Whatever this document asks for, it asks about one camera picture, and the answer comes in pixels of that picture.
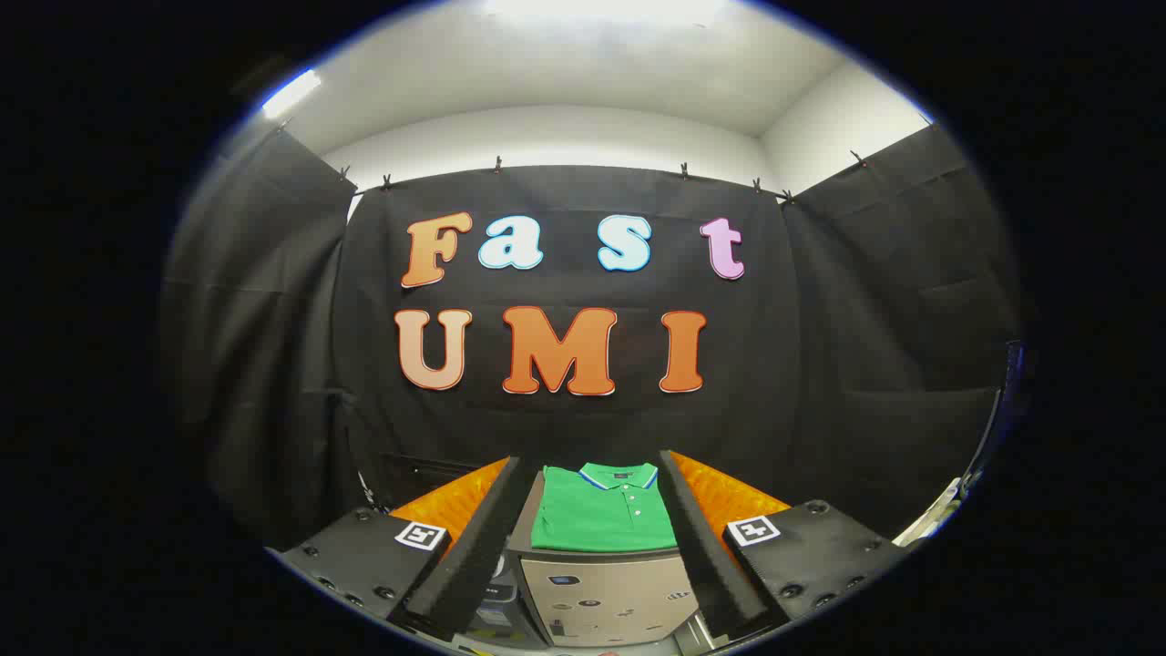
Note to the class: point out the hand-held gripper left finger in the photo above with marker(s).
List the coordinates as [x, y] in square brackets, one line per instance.
[474, 556]

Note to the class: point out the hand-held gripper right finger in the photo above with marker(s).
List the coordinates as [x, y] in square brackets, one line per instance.
[701, 547]

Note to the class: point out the green polo shirt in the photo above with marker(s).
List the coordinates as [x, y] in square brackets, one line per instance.
[597, 519]

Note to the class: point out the grey cabinet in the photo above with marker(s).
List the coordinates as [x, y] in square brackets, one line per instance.
[601, 592]

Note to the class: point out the black backdrop cloth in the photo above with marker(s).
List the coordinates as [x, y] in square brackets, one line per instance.
[565, 419]

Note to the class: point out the colourful printed paper sheet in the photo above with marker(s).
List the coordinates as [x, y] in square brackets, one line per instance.
[938, 515]

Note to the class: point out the row of black cloth clips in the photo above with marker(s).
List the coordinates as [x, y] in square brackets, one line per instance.
[497, 165]

